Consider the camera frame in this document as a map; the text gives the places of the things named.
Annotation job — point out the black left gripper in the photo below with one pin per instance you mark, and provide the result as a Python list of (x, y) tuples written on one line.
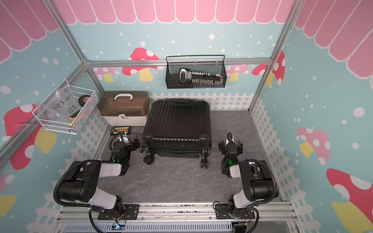
[(134, 147)]

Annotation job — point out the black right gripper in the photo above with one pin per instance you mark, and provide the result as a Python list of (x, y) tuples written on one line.
[(223, 147)]

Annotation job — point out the black ribbed hard-shell suitcase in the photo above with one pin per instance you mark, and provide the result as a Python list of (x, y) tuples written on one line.
[(178, 128)]

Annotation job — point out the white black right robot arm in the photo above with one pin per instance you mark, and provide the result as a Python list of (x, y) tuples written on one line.
[(258, 182)]

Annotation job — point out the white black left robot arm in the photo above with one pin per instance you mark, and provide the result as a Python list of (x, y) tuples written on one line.
[(78, 186)]

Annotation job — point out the black box with orange parts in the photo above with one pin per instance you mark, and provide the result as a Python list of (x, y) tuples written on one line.
[(126, 130)]

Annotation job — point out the brown lidded white toolbox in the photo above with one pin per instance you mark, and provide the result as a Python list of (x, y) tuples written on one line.
[(125, 108)]

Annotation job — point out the yellow black tool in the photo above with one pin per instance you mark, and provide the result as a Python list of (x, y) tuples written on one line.
[(72, 117)]

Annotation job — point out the black tape roll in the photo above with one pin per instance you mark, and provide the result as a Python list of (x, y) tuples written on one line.
[(83, 100)]

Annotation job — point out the plastic bag with writing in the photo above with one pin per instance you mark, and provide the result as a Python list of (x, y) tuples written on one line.
[(62, 104)]

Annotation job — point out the socket wrench set in basket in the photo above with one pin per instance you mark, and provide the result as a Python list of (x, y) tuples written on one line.
[(199, 78)]

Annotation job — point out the clear wire wall basket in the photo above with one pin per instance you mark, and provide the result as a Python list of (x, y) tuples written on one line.
[(51, 122)]

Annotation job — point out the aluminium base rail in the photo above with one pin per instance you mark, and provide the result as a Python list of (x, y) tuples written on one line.
[(275, 217)]

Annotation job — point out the black wire mesh wall basket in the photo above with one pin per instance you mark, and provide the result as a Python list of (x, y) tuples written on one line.
[(213, 64)]

